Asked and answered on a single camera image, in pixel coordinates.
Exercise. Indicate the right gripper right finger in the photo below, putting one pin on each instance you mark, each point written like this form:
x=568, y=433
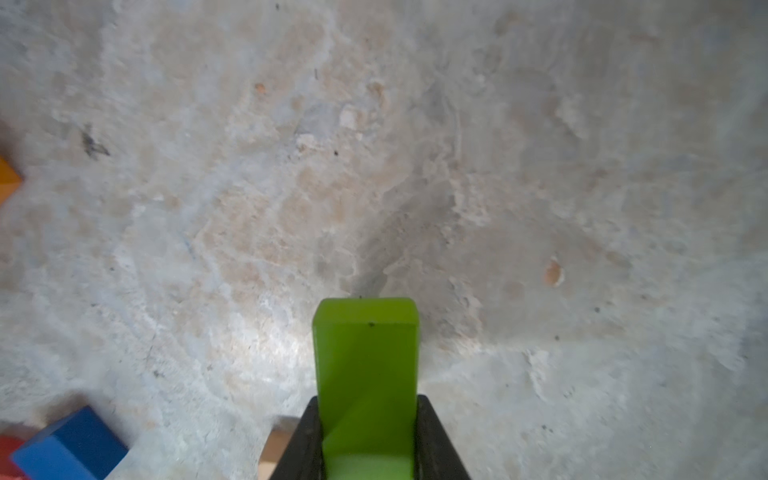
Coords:
x=435, y=456

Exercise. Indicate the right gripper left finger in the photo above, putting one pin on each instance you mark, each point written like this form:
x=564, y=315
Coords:
x=303, y=457

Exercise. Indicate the natural wood block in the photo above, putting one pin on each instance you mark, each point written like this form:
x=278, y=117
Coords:
x=276, y=443

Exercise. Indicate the green wood block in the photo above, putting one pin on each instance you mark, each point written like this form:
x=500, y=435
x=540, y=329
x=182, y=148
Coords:
x=366, y=360

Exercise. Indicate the orange wood block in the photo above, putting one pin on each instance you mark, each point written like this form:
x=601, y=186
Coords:
x=10, y=181

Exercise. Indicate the blue wood cube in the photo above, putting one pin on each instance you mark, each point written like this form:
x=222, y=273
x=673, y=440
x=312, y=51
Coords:
x=79, y=446

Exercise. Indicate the red wood cube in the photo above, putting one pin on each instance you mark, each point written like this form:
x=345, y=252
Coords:
x=8, y=469

